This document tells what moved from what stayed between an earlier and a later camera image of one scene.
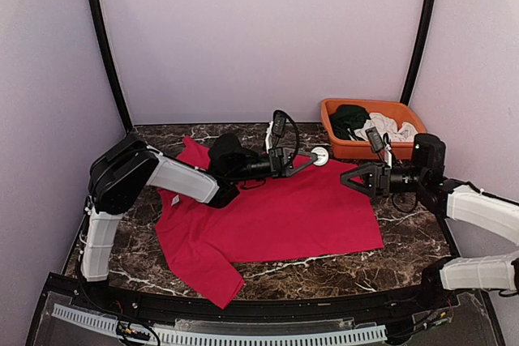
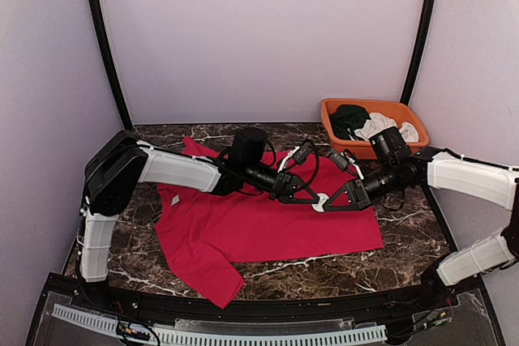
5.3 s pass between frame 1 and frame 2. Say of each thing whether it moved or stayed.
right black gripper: moved
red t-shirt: stayed
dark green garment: stayed
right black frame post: stayed
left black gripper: moved
